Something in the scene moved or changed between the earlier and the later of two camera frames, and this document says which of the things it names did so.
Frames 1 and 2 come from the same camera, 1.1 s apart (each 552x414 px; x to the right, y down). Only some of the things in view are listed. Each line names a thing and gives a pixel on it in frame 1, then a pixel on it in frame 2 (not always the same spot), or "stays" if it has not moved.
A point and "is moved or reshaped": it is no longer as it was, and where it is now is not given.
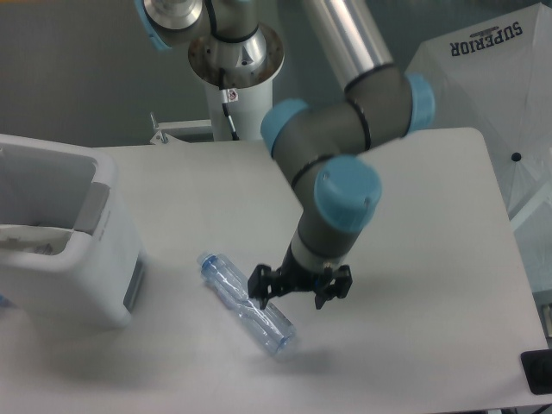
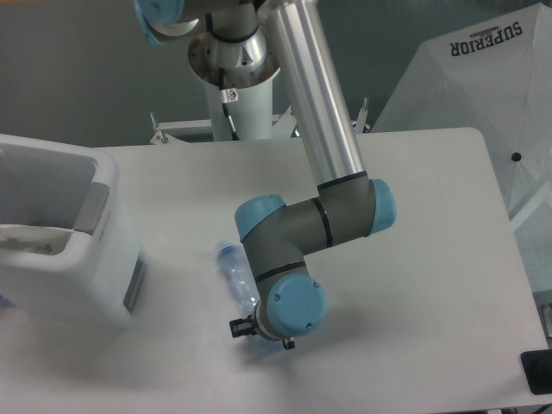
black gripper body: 291,276 -> 259,332
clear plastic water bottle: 224,275 is moved or reshaped
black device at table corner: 537,367 stays
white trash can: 69,254 stays
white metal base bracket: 175,132 stays
